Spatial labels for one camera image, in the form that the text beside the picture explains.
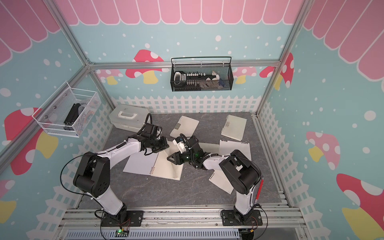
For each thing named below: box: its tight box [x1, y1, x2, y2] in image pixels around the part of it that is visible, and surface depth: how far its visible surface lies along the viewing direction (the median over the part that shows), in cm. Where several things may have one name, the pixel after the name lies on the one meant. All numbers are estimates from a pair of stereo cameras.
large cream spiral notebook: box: [169, 115, 200, 138], surface depth 114 cm
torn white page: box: [219, 139, 252, 161], surface depth 105 cm
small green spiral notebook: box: [123, 141, 184, 181], surface depth 91 cm
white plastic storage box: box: [108, 104, 150, 133], surface depth 105 cm
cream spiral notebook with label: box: [221, 114, 247, 142], surface depth 115 cm
